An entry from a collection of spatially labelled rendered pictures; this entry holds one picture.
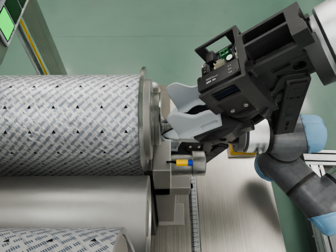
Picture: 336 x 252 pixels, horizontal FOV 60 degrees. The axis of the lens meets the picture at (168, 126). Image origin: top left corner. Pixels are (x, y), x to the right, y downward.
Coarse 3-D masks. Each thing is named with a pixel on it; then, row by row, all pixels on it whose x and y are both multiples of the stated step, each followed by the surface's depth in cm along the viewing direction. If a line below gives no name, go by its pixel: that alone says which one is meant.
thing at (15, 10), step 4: (8, 0) 65; (12, 0) 66; (16, 0) 68; (8, 4) 65; (12, 4) 66; (16, 4) 68; (8, 8) 65; (12, 8) 66; (16, 8) 68; (12, 12) 66; (16, 12) 68; (12, 16) 66; (16, 16) 68
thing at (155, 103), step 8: (152, 96) 40; (160, 96) 41; (152, 104) 38; (160, 104) 40; (152, 112) 38; (160, 112) 40; (152, 120) 38; (160, 120) 40; (152, 128) 38; (160, 128) 39; (152, 136) 39; (160, 136) 39; (152, 144) 41
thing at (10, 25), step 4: (4, 8) 63; (4, 12) 63; (0, 16) 61; (4, 16) 63; (8, 16) 65; (0, 20) 61; (4, 20) 63; (8, 20) 64; (0, 24) 61; (4, 24) 63; (8, 24) 64; (12, 24) 66; (4, 28) 63; (8, 28) 64; (12, 28) 66; (4, 32) 63; (8, 32) 64; (8, 36) 64
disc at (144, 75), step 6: (144, 66) 40; (144, 72) 38; (144, 78) 38; (144, 84) 38; (138, 102) 35; (138, 108) 34; (138, 114) 34; (138, 120) 34; (138, 126) 34; (144, 150) 37; (144, 156) 37; (144, 162) 37; (144, 168) 38
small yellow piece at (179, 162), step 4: (168, 160) 42; (172, 160) 41; (176, 160) 40; (180, 160) 40; (184, 160) 40; (188, 160) 40; (176, 164) 40; (180, 164) 40; (184, 164) 40; (188, 164) 40
